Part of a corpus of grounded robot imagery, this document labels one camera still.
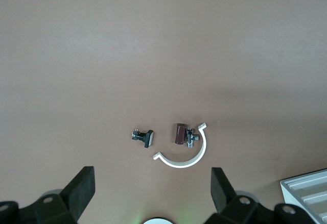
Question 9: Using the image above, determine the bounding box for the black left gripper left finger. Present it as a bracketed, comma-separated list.
[0, 166, 96, 224]

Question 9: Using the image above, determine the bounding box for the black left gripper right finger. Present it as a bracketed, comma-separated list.
[206, 167, 319, 224]

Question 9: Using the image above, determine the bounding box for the white plastic drawer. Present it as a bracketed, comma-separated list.
[302, 193, 327, 215]
[313, 207, 327, 224]

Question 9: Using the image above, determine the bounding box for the white drawer cabinet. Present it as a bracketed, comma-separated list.
[280, 168, 327, 224]

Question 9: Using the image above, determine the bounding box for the white curved pipe clamp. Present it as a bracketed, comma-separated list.
[152, 122, 208, 169]

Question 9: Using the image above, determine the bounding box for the chrome angle valve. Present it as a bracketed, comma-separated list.
[185, 128, 201, 149]

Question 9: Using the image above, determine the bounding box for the brown glossy cylinder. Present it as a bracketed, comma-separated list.
[174, 122, 188, 145]

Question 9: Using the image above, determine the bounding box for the small black clip part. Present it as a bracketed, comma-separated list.
[131, 129, 155, 149]

